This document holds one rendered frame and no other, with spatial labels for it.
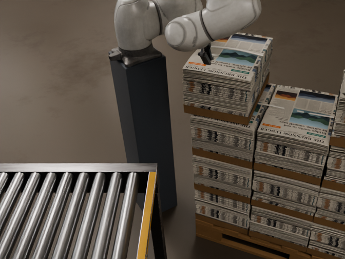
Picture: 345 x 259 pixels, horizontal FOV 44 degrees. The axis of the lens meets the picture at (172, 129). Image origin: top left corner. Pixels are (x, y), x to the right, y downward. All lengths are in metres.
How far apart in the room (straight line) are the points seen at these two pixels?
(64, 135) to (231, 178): 1.60
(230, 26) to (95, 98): 2.41
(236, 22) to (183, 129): 1.92
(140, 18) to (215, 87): 0.44
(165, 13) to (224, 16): 0.65
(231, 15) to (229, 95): 0.54
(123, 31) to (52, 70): 2.28
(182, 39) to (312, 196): 0.99
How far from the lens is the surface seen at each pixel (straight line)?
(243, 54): 1.83
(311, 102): 1.98
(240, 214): 2.18
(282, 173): 1.90
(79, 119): 3.37
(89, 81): 3.82
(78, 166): 1.73
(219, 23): 1.28
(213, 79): 1.71
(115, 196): 1.59
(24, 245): 1.53
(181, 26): 1.27
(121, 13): 1.86
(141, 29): 1.87
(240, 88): 1.70
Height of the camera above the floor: 1.94
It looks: 38 degrees down
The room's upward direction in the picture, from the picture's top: 4 degrees counter-clockwise
